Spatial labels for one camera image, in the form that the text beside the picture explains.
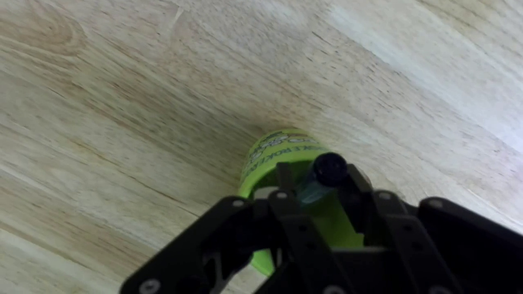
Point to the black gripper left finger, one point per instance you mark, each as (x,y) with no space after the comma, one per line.
(218,228)

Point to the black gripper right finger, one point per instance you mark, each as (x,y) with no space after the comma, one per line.
(464,245)

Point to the black marker pen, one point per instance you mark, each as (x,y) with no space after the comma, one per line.
(331,168)

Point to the yellow-green printed mug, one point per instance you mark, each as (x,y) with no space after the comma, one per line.
(272,156)

